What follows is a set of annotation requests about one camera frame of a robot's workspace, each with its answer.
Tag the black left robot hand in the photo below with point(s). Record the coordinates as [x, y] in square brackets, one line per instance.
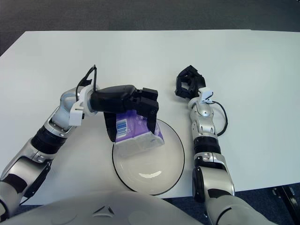
[110, 98]

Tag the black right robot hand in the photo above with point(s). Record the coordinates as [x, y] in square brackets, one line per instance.
[194, 83]

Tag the purple tissue paper pack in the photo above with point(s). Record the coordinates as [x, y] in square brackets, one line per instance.
[138, 140]

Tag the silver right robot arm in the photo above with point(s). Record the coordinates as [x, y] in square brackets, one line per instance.
[204, 126]

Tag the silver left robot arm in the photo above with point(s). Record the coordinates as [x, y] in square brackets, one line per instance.
[47, 136]

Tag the white plate with black rim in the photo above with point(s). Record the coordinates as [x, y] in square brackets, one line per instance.
[152, 168]

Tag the grey robot torso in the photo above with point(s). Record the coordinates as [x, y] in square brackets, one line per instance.
[117, 211]

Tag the white right wrist mount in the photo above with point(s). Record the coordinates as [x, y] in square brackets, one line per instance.
[206, 93]

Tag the white wrist mount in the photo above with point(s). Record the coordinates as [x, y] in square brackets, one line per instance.
[76, 114]
[206, 93]

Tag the white left wrist mount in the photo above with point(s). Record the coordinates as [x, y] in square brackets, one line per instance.
[76, 114]

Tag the black frame under table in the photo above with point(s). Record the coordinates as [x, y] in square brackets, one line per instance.
[288, 194]

